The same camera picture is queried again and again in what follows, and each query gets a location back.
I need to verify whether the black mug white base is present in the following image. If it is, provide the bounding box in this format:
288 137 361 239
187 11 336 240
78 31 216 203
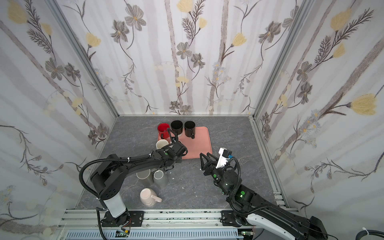
171 120 184 136

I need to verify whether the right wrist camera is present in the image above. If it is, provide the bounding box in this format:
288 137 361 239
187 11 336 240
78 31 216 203
216 148 232 169

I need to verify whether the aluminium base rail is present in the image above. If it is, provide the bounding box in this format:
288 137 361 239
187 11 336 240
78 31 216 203
56 209 301 240

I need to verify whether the red mug black handle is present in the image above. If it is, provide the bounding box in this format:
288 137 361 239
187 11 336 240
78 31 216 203
157 123 170 139

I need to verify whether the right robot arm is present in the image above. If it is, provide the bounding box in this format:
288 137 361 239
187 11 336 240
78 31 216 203
200 153 331 240

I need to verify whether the pink mug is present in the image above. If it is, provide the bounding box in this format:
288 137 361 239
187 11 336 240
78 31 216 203
140 188 163 207

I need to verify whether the light grey mug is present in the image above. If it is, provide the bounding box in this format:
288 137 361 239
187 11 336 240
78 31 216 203
153 170 169 189

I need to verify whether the black mug white rim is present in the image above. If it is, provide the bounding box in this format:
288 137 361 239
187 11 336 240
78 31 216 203
184 121 196 139

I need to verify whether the dark grey mug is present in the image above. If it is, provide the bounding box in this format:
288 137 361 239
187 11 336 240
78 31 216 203
136 169 154 188

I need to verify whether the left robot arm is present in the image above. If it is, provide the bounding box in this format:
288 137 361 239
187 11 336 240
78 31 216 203
79 128 188 240

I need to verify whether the pink plastic tray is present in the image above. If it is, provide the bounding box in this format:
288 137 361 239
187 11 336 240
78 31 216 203
158 127 213 160

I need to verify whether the white ribbed mug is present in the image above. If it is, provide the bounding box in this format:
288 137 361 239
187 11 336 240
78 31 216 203
156 139 170 150

